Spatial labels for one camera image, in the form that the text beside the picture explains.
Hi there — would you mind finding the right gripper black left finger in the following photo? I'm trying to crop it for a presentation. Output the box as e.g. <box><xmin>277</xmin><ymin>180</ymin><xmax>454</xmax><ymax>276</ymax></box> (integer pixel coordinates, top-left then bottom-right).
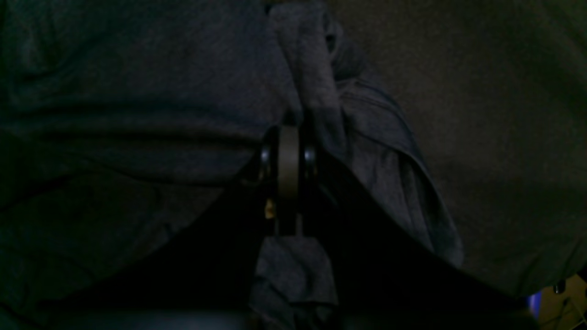
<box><xmin>50</xmin><ymin>127</ymin><xmax>280</xmax><ymax>330</ymax></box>

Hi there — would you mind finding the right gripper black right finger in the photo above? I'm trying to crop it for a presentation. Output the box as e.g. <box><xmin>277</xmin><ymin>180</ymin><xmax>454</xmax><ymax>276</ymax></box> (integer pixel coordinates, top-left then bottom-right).
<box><xmin>300</xmin><ymin>130</ymin><xmax>539</xmax><ymax>330</ymax></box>

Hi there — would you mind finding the dark grey T-shirt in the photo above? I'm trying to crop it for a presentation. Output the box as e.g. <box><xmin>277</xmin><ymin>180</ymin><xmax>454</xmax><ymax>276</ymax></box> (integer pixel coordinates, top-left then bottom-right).
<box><xmin>1</xmin><ymin>0</ymin><xmax>463</xmax><ymax>330</ymax></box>

